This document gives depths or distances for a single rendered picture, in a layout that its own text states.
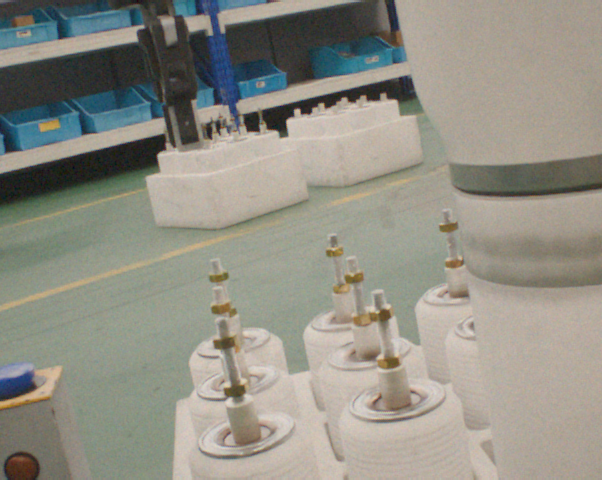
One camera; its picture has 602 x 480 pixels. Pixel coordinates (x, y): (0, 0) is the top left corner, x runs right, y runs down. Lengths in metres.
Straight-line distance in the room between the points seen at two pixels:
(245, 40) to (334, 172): 3.35
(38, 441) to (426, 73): 0.51
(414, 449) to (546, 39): 0.45
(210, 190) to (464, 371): 2.21
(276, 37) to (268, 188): 3.70
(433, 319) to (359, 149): 2.46
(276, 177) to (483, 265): 2.83
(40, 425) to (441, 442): 0.30
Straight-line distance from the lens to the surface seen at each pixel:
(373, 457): 0.70
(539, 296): 0.31
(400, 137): 3.50
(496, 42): 0.29
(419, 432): 0.69
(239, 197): 3.05
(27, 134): 5.20
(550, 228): 0.30
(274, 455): 0.69
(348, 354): 0.85
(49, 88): 6.02
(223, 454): 0.69
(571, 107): 0.29
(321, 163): 3.41
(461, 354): 0.83
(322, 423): 0.90
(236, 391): 0.70
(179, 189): 3.14
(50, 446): 0.74
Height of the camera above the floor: 0.53
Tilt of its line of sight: 12 degrees down
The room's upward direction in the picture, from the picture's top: 11 degrees counter-clockwise
